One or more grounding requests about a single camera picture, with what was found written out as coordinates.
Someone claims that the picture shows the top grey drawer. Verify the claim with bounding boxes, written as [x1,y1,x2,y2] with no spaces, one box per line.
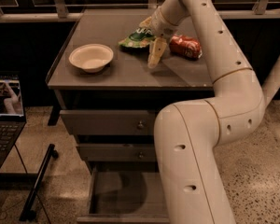
[60,110,155,135]

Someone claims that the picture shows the grey drawer cabinet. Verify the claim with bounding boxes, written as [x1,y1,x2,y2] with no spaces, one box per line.
[45,8,216,224]

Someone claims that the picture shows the white paper bowl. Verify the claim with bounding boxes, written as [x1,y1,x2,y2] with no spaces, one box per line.
[69,44,114,73]

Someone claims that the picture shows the metal window railing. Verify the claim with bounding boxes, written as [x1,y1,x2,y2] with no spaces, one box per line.
[0,0,280,24]

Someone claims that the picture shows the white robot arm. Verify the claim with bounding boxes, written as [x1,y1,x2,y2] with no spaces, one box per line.
[147,0,280,224]

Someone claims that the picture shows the green rice chip bag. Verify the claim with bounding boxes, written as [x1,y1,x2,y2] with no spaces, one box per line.
[119,28,155,49]

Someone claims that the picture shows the black laptop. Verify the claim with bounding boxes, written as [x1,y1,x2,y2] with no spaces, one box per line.
[0,71,26,168]

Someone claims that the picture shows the black stand leg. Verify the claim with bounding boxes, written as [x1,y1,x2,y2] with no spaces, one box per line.
[19,144,58,221]

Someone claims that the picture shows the bottom grey open drawer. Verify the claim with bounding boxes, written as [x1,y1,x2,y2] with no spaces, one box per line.
[77,169,169,224]

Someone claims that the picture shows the crushed red soda can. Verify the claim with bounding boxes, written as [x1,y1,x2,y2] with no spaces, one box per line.
[169,35,203,60]

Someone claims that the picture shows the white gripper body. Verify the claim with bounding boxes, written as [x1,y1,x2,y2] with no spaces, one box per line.
[150,7,179,39]

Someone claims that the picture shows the middle grey drawer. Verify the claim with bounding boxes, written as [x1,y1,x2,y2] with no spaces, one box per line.
[77,144,157,162]

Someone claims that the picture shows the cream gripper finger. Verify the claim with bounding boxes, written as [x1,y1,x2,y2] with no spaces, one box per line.
[139,17,151,28]
[147,37,167,69]

